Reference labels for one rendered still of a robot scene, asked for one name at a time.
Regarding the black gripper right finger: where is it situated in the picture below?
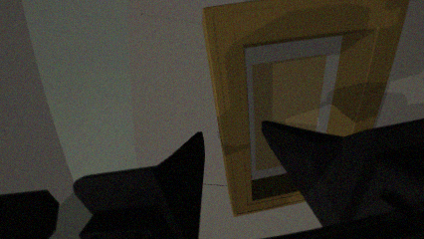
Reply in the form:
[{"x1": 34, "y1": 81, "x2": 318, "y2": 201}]
[{"x1": 262, "y1": 119, "x2": 424, "y2": 227}]

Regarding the wooden picture frame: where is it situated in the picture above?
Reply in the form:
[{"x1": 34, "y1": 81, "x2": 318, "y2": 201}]
[{"x1": 202, "y1": 0, "x2": 410, "y2": 217}]

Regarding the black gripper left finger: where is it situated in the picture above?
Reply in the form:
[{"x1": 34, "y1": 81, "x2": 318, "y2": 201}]
[{"x1": 73, "y1": 131, "x2": 205, "y2": 239}]

